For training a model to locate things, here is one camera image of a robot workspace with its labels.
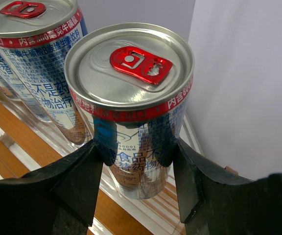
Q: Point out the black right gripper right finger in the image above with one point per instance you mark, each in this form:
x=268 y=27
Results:
x=214 y=201

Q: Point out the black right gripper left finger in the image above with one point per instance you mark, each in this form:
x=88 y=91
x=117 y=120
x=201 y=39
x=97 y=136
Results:
x=57 y=199

